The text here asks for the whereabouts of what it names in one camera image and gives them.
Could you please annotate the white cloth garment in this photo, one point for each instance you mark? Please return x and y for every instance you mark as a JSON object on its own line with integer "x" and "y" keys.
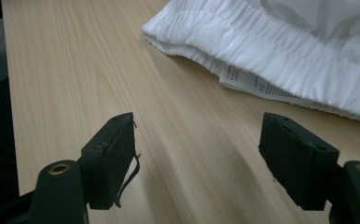
{"x": 277, "y": 43}

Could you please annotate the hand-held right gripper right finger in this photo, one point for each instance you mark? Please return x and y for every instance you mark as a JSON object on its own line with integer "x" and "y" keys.
{"x": 296, "y": 158}

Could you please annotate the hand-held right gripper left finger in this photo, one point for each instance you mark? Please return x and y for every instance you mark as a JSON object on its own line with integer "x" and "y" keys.
{"x": 109, "y": 161}

